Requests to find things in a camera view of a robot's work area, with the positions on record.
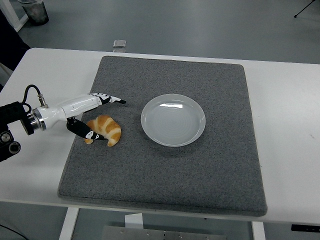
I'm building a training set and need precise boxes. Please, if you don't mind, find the grey trash bin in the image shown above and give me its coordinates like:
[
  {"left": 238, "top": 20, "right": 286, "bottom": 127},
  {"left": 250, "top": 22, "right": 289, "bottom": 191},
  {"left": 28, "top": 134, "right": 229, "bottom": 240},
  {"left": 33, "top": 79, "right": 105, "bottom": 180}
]
[{"left": 17, "top": 0, "right": 50, "bottom": 26}]

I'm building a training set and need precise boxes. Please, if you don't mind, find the black floor cable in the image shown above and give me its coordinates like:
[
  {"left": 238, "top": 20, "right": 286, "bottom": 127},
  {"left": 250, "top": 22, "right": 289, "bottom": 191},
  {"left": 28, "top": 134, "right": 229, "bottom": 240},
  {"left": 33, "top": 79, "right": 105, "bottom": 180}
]
[{"left": 0, "top": 223, "right": 26, "bottom": 240}]

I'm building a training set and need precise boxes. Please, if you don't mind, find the silver floor socket box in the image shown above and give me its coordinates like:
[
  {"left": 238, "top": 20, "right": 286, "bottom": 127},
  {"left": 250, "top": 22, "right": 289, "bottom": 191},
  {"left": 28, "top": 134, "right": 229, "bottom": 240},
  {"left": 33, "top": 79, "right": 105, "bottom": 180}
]
[{"left": 112, "top": 39, "right": 128, "bottom": 49}]

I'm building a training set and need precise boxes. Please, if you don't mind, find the white frame furniture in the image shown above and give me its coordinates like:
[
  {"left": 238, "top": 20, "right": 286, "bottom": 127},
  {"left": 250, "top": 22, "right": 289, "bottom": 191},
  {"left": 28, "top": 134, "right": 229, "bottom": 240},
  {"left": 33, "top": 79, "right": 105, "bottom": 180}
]
[{"left": 0, "top": 0, "right": 30, "bottom": 33}]

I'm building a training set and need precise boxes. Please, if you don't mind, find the black tripod leg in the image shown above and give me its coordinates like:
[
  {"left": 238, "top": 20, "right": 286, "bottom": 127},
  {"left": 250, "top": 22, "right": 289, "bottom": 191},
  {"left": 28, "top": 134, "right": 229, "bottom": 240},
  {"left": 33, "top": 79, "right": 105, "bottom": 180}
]
[{"left": 293, "top": 0, "right": 316, "bottom": 18}]

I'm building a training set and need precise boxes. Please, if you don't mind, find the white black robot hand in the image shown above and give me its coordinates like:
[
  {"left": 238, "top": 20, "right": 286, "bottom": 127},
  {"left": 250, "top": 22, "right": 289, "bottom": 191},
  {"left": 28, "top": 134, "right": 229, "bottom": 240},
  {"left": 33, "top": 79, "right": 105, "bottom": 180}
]
[{"left": 37, "top": 92, "right": 127, "bottom": 143}]

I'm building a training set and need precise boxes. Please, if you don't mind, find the golden brown croissant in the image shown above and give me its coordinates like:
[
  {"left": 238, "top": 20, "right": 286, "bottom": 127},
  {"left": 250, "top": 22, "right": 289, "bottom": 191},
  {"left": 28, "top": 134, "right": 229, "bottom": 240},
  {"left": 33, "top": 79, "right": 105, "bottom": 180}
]
[{"left": 83, "top": 114, "right": 122, "bottom": 148}]

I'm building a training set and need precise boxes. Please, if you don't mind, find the black table control box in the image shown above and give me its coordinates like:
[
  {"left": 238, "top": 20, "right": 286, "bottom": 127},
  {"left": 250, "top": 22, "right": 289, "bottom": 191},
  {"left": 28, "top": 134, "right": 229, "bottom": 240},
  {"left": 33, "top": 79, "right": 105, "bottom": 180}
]
[{"left": 291, "top": 224, "right": 320, "bottom": 232}]

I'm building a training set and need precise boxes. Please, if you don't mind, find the white round plate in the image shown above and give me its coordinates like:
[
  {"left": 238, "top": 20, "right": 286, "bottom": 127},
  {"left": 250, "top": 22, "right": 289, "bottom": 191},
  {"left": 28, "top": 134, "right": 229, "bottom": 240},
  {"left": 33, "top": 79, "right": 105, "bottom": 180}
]
[{"left": 140, "top": 93, "right": 207, "bottom": 148}]

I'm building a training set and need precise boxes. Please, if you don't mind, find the grey felt mat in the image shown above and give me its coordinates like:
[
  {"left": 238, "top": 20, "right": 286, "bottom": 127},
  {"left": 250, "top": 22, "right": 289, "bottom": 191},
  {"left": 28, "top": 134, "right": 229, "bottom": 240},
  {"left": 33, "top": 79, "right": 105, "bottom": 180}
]
[{"left": 57, "top": 55, "right": 268, "bottom": 217}]

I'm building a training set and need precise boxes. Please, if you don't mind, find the person's leg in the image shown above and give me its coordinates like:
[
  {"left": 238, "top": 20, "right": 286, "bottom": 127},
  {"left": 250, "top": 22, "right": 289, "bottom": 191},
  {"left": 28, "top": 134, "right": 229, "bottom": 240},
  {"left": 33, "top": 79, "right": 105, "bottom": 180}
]
[{"left": 0, "top": 11, "right": 31, "bottom": 72}]

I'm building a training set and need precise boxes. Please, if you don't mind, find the white table leg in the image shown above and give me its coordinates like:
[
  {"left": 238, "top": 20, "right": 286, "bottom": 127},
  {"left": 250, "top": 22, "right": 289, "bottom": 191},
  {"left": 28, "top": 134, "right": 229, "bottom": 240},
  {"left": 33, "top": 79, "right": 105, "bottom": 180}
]
[
  {"left": 58, "top": 207, "right": 80, "bottom": 240},
  {"left": 251, "top": 221, "right": 266, "bottom": 240}
]

